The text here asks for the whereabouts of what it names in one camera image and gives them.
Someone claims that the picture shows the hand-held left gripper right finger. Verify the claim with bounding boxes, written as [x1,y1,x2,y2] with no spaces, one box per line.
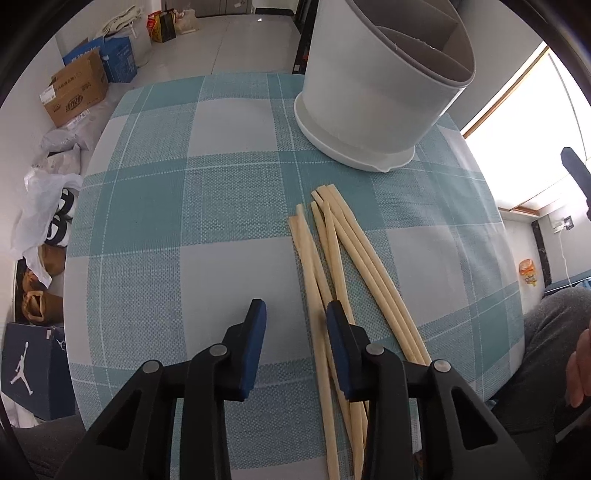
[325,300,536,480]

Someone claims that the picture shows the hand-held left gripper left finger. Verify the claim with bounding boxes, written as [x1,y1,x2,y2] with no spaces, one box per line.
[55,298,269,480]

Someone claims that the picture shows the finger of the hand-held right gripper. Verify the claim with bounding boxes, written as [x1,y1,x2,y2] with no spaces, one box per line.
[560,147,591,206]

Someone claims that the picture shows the bunch of wooden chopsticks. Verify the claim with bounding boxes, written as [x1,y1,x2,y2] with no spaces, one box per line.
[287,184,432,480]

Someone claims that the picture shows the white grey utensil holder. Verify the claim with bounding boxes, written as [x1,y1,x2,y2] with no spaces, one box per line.
[294,0,476,172]

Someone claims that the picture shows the person's right hand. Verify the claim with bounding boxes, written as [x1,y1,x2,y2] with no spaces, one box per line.
[566,325,591,409]

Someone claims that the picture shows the black vertical panel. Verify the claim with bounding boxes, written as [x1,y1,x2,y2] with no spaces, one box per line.
[531,219,552,287]

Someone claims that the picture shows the orange snack packet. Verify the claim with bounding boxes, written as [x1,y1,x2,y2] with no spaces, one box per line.
[518,258,541,288]

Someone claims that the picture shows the blue furniture top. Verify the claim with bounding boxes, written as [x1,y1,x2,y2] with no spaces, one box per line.
[542,272,591,296]

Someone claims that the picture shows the teal white checked tablecloth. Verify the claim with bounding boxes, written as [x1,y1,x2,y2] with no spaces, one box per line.
[64,71,527,472]

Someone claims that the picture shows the person's right leg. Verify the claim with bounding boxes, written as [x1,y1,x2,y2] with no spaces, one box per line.
[489,286,591,480]

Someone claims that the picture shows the person's leg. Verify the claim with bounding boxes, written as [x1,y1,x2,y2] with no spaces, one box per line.
[489,286,591,480]
[14,413,88,480]

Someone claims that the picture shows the brown paper bag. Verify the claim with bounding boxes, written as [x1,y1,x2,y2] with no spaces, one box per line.
[37,242,68,278]
[23,272,63,324]

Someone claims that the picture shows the dark blue shoe box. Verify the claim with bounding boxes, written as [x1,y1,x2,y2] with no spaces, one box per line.
[0,322,77,422]

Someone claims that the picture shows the person's left leg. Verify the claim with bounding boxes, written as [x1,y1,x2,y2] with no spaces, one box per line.
[14,413,88,480]

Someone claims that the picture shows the large white plastic bag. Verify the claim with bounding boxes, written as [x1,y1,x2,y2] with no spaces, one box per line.
[11,168,84,287]

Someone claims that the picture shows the small white plastic bag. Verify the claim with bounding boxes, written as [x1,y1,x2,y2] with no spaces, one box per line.
[32,129,90,176]

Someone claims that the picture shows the brown cardboard box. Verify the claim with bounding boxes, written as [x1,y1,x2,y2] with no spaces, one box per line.
[39,50,109,129]

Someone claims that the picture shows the blue cardboard box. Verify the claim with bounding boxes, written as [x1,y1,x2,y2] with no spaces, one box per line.
[62,36,139,84]

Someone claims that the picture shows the clear plastic bag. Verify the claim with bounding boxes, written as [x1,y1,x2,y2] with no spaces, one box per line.
[173,8,200,35]

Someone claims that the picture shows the red yellow shopping bag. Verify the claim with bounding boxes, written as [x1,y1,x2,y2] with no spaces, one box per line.
[147,10,177,44]

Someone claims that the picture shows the white tote bag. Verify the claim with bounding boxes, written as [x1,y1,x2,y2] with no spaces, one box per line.
[95,6,151,40]

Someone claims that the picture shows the window with wooden frame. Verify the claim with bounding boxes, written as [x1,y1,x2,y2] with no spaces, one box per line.
[462,41,591,213]

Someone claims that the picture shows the white charger cable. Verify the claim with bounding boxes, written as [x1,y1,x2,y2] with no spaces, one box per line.
[556,228,572,287]

